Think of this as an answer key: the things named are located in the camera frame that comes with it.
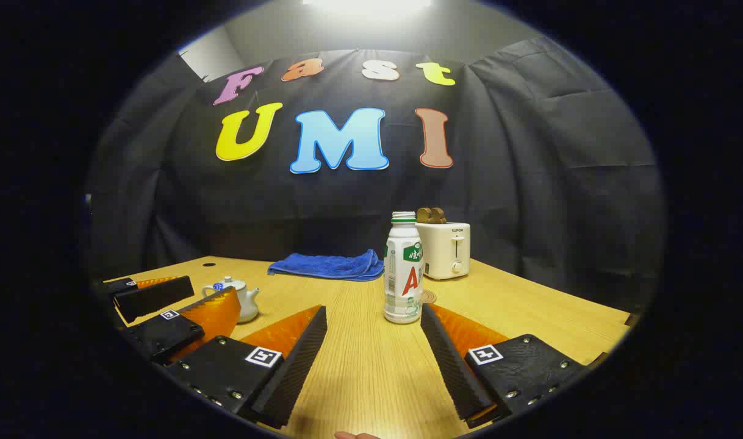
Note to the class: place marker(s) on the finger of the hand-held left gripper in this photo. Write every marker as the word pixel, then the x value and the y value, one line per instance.
pixel 155 297
pixel 164 335

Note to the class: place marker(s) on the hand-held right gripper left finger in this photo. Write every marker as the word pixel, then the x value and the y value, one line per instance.
pixel 298 366

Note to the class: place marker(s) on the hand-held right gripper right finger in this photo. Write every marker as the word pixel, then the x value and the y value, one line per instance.
pixel 448 366

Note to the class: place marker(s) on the round brown coaster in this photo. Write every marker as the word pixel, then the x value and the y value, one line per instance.
pixel 430 297

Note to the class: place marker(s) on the white ceramic teacup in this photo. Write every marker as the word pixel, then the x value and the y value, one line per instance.
pixel 247 308

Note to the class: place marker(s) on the white plastic water bottle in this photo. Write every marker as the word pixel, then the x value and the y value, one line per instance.
pixel 402 268

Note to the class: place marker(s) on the blue towel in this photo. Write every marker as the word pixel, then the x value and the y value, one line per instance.
pixel 329 266

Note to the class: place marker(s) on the cream toaster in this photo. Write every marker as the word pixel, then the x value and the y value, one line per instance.
pixel 445 250

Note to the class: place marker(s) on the brown bread slice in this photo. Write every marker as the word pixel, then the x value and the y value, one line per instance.
pixel 438 215
pixel 424 215

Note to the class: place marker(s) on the black backdrop cloth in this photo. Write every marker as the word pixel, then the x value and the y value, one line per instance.
pixel 530 183

